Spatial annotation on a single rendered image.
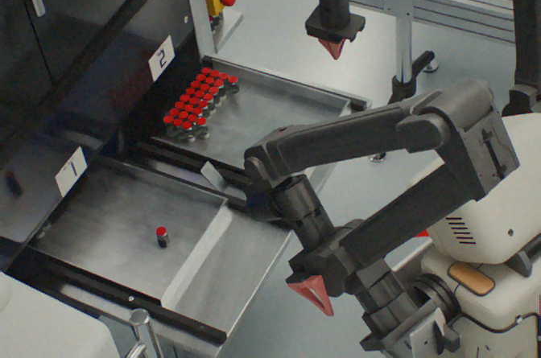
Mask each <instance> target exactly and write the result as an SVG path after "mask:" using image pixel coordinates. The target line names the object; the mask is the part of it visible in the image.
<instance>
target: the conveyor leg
mask: <svg viewBox="0 0 541 358"><path fill-rule="evenodd" d="M395 42H396V80H397V81H398V83H400V84H409V83H410V82H411V65H412V21H409V20H406V19H400V18H395Z"/></svg>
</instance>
